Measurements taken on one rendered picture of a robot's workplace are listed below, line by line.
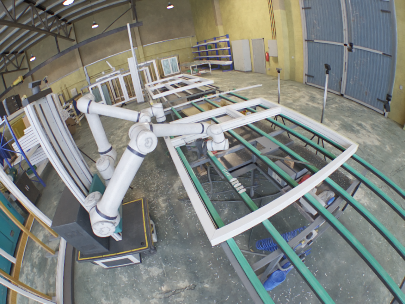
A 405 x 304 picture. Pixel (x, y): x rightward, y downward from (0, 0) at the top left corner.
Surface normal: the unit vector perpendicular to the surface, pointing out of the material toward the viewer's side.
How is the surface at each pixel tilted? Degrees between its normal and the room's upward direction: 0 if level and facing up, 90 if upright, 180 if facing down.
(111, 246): 0
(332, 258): 0
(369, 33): 90
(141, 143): 86
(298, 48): 90
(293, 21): 90
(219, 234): 0
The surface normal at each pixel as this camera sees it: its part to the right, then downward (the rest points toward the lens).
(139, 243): -0.15, -0.81
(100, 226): 0.52, 0.39
